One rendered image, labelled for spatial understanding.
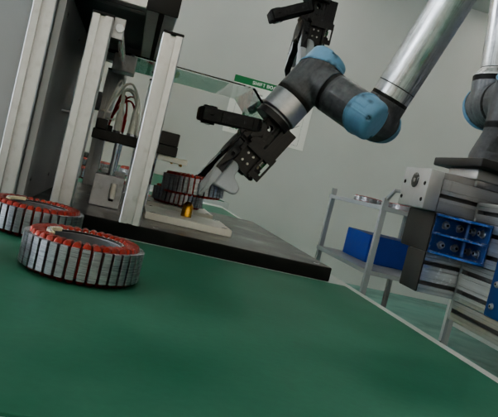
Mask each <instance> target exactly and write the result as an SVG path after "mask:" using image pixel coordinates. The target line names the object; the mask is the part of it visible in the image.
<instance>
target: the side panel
mask: <svg viewBox="0 0 498 417"><path fill-rule="evenodd" d="M59 1H60V0H0V193H8V194H16V192H17V186H18V181H19V178H20V174H21V170H22V163H23V160H24V155H25V152H26V145H27V142H28V137H29V134H30V130H31V124H32V119H33V116H34V112H35V108H36V101H37V98H38V93H39V90H40V86H41V79H42V75H43V71H44V68H45V61H46V57H47V53H48V50H49V45H50V39H51V35H52V31H53V27H54V24H55V17H56V13H57V9H58V6H59Z"/></svg>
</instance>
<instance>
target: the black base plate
mask: <svg viewBox="0 0 498 417"><path fill-rule="evenodd" d="M52 188H53V187H51V188H49V189H47V190H45V191H43V192H41V193H39V194H37V195H35V196H33V197H32V198H33V199H34V198H39V199H40V201H41V200H42V199H45V200H46V201H49V200H50V195H51V191H52ZM91 189H92V185H87V184H83V183H82V182H78V184H77V188H76V191H75V195H74V202H73V205H72V207H73V208H76V209H78V210H79V211H80V212H81V213H82V214H83V215H84V221H83V224H82V228H81V229H83V228H87V229H88V230H89V231H91V230H96V231H97V232H104V233H105V234H107V233H110V234H112V235H113V236H119V237H123V238H127V239H131V240H135V241H139V242H146V243H150V244H155V245H158V246H163V247H169V248H174V249H178V250H181V251H186V252H192V253H197V254H201V255H205V256H212V257H216V258H220V259H224V260H228V261H235V262H239V263H243V264H248V265H251V266H259V267H262V268H266V269H271V270H274V271H282V272H285V273H290V274H294V275H297V276H305V277H308V278H313V279H317V280H324V281H329V277H330V274H331V270H332V268H330V267H329V266H326V265H325V264H323V263H322V262H321V261H318V260H316V259H315V258H313V257H311V256H310V255H308V254H307V253H305V252H302V251H301V250H300V249H298V248H297V247H294V246H293V245H291V244H289V243H288V242H286V241H284V240H283V239H281V238H279V237H277V236H276V235H275V234H273V233H271V232H269V231H267V230H265V229H264V228H262V227H261V226H259V225H257V224H256V223H254V222H252V221H247V220H244V219H240V218H234V217H230V216H226V215H222V214H219V213H212V212H209V213H211V214H212V215H213V219H214V220H218V221H220V222H221V223H223V224H224V225H225V226H226V227H228V228H229V229H230V230H232V235H231V237H225V236H221V235H217V234H213V233H210V232H203V231H199V230H195V229H191V228H184V227H181V226H176V225H173V224H168V223H162V222H158V221H154V220H150V219H146V218H144V214H143V212H142V216H141V222H140V226H139V227H138V226H134V225H131V224H130V223H120V222H119V218H120V214H121V211H122V204H123V200H124V197H125V193H123V192H122V194H121V198H120V202H119V205H118V209H117V210H116V209H112V208H105V207H101V206H97V205H94V204H89V197H90V193H91Z"/></svg>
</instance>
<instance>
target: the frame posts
mask: <svg viewBox="0 0 498 417"><path fill-rule="evenodd" d="M114 21H115V15H113V14H110V13H106V12H101V11H99V10H95V9H93V13H92V17H91V21H90V24H89V31H88V35H87V39H86V42H85V47H84V53H83V57H82V60H81V65H80V68H79V75H78V78H77V83H76V86H75V90H74V97H73V100H72V104H71V108H70V112H69V118H68V122H67V126H66V129H65V136H64V140H63V144H62V147H61V152H60V158H59V162H58V165H57V170H56V173H55V180H54V184H53V188H52V191H51V195H50V201H52V202H57V203H59V204H64V205H68V206H70V207H72V205H73V202H74V195H75V191H76V188H77V184H78V180H79V173H80V170H81V165H82V162H83V158H84V152H85V148H86V144H87V140H88V137H89V130H90V127H91V122H92V119H93V112H94V109H95V105H96V101H97V97H98V91H99V87H100V84H101V79H102V76H103V69H104V66H105V62H106V58H107V54H108V47H109V44H110V40H111V35H112V31H113V24H114ZM183 39H184V35H182V34H179V33H176V32H173V31H167V30H163V33H162V37H161V42H160V48H159V52H158V56H157V59H156V66H155V69H154V73H153V76H152V79H150V82H149V85H148V89H147V92H146V99H145V102H144V106H143V110H142V114H141V121H140V124H139V127H138V131H137V136H138V140H137V144H136V148H134V149H133V153H132V159H131V163H130V166H129V170H128V174H127V180H126V184H125V188H124V191H123V193H125V197H124V200H123V204H122V211H121V214H120V218H119V222H120V223H130V224H131V225H134V226H138V227H139V226H140V222H141V216H142V212H143V209H144V205H145V201H146V195H147V191H148V187H149V183H150V180H151V173H152V170H153V166H154V163H155V158H156V153H157V149H158V145H159V141H160V135H161V132H162V127H163V124H164V120H165V114H166V110H167V107H168V103H169V99H170V93H171V90H172V85H173V82H174V78H175V71H176V68H177V64H178V61H179V57H180V51H181V47H182V44H183ZM119 78H120V74H118V73H114V72H113V70H112V68H109V67H108V73H107V77H106V81H105V85H104V88H103V95H102V98H101V103H100V106H99V110H98V116H97V119H98V117H100V118H103V114H104V112H102V111H101V109H106V107H107V105H108V101H109V99H110V98H111V95H112V93H113V90H114V89H115V87H116V86H117V83H118V81H119ZM104 144H105V141H102V140H99V139H98V138H94V137H93V138H92V141H91V146H90V149H89V156H88V159H87V164H86V167H85V171H84V177H83V181H82V183H83V184H87V185H93V179H94V176H95V173H96V172H97V171H98V169H99V166H100V162H101V158H102V154H103V148H104Z"/></svg>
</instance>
